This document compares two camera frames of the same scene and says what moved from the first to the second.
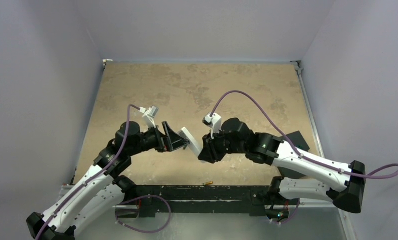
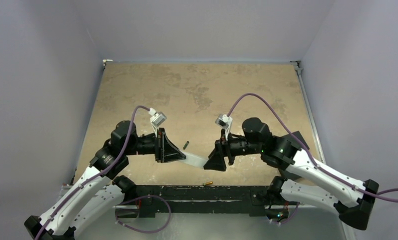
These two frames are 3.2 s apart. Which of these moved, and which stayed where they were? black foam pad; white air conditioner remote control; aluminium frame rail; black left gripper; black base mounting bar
Moved: black left gripper; white air conditioner remote control
Stayed: black base mounting bar; black foam pad; aluminium frame rail
